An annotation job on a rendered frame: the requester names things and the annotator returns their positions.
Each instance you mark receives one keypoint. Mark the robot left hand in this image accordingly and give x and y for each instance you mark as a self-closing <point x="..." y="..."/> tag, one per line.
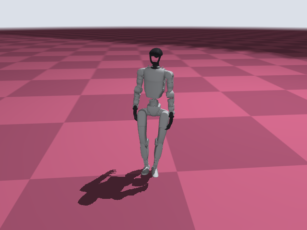
<point x="170" y="120"/>

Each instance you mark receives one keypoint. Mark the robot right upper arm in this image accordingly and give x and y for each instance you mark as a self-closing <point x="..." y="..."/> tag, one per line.
<point x="140" y="77"/>

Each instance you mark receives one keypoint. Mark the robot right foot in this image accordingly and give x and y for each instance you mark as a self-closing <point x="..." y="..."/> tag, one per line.
<point x="145" y="170"/>

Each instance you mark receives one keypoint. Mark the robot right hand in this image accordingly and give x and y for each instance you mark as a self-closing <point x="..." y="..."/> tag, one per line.
<point x="135" y="112"/>

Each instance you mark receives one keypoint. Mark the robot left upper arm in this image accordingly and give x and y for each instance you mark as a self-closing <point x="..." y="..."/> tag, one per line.
<point x="170" y="83"/>

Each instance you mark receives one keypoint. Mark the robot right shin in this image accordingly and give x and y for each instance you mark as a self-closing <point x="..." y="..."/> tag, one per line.
<point x="144" y="153"/>

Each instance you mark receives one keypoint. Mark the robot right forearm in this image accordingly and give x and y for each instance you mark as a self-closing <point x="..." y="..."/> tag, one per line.
<point x="136" y="99"/>

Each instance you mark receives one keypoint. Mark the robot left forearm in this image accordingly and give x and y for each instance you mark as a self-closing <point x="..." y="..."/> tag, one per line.
<point x="171" y="104"/>

